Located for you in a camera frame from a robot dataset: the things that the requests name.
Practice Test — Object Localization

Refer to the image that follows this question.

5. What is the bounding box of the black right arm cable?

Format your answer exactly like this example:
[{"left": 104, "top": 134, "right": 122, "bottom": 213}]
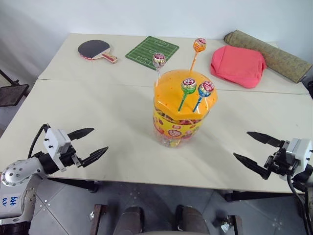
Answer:
[{"left": 286, "top": 174, "right": 309, "bottom": 235}]

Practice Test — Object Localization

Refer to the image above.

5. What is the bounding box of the dark rounded left foot shape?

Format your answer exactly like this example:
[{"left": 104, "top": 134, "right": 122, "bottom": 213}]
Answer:
[{"left": 112, "top": 206, "right": 145, "bottom": 235}]

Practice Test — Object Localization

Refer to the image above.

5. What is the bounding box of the rolled olive mat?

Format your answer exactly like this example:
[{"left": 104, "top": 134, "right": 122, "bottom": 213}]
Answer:
[{"left": 224, "top": 29, "right": 313, "bottom": 84}]

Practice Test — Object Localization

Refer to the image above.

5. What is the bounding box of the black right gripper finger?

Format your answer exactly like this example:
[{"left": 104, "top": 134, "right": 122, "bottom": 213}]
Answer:
[
  {"left": 246, "top": 131, "right": 286, "bottom": 148},
  {"left": 233, "top": 152, "right": 270, "bottom": 181}
]

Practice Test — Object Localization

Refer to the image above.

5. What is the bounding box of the orange-stick lollipop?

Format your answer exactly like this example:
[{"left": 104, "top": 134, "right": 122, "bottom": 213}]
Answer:
[{"left": 189, "top": 37, "right": 208, "bottom": 73}]

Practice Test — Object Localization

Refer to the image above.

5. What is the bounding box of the dark metal rack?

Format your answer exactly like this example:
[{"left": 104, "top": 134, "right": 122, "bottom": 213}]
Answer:
[{"left": 0, "top": 69, "right": 30, "bottom": 107}]

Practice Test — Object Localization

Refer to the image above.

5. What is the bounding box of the dark rounded right foot shape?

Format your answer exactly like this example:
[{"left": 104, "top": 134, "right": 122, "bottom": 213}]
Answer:
[{"left": 175, "top": 204, "right": 211, "bottom": 234}]

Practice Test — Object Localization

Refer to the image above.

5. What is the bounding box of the folded pink cloth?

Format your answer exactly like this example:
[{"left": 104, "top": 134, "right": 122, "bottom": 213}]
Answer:
[{"left": 210, "top": 45, "right": 267, "bottom": 89}]

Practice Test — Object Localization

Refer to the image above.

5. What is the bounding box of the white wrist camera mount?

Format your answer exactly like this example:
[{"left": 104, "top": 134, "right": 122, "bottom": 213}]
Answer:
[
  {"left": 285, "top": 138, "right": 313, "bottom": 170},
  {"left": 43, "top": 128, "right": 71, "bottom": 172}
]

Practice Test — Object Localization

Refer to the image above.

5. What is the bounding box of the green football field mat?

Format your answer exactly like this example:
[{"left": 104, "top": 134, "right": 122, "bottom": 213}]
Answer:
[{"left": 125, "top": 36, "right": 179, "bottom": 70}]

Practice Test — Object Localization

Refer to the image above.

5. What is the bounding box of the dark rounded foot shape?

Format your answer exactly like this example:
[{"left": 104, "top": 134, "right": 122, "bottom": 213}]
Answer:
[
  {"left": 175, "top": 204, "right": 211, "bottom": 234},
  {"left": 112, "top": 206, "right": 145, "bottom": 235}
]

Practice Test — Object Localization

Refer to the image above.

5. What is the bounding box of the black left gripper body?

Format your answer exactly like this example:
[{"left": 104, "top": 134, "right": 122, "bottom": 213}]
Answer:
[{"left": 58, "top": 144, "right": 83, "bottom": 169}]

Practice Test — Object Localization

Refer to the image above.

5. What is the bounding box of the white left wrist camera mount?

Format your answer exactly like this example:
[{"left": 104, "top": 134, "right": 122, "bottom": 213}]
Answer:
[{"left": 43, "top": 128, "right": 71, "bottom": 172}]

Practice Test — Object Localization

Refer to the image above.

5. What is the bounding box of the black table leg frame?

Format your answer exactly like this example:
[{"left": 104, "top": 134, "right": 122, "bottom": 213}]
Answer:
[{"left": 47, "top": 177, "right": 100, "bottom": 194}]

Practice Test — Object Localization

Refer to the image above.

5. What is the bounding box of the orange-lidded lollipop jar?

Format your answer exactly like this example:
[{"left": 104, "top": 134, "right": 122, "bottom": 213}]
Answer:
[{"left": 152, "top": 69, "right": 218, "bottom": 148}]

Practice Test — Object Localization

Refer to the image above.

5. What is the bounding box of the green-stick lollipop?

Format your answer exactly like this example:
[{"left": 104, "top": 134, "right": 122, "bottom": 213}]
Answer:
[{"left": 178, "top": 77, "right": 197, "bottom": 111}]

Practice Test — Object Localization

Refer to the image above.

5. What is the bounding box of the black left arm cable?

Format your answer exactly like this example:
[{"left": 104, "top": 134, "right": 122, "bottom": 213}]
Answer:
[{"left": 27, "top": 123, "right": 51, "bottom": 159}]

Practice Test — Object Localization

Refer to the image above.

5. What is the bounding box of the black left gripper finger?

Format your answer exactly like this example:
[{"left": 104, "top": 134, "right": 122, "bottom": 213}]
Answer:
[
  {"left": 67, "top": 127, "right": 95, "bottom": 141},
  {"left": 78, "top": 146, "right": 109, "bottom": 168}
]

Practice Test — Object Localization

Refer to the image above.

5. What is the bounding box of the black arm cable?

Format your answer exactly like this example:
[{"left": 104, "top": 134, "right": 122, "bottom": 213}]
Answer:
[
  {"left": 286, "top": 174, "right": 309, "bottom": 235},
  {"left": 27, "top": 123, "right": 51, "bottom": 159}
]

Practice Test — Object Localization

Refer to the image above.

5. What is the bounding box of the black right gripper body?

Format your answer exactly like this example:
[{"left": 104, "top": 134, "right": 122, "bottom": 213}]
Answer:
[{"left": 263, "top": 141, "right": 298, "bottom": 181}]

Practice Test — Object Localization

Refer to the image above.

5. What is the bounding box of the black table tennis paddle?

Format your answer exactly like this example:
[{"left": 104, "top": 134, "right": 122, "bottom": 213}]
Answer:
[{"left": 77, "top": 39, "right": 118, "bottom": 65}]

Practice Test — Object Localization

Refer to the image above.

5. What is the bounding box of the blue-stick lollipop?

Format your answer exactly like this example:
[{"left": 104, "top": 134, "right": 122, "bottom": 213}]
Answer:
[{"left": 192, "top": 80, "right": 215, "bottom": 113}]

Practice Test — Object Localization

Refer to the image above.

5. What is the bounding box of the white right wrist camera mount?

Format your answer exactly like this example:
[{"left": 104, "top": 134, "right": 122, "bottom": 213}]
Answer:
[{"left": 285, "top": 138, "right": 313, "bottom": 170}]

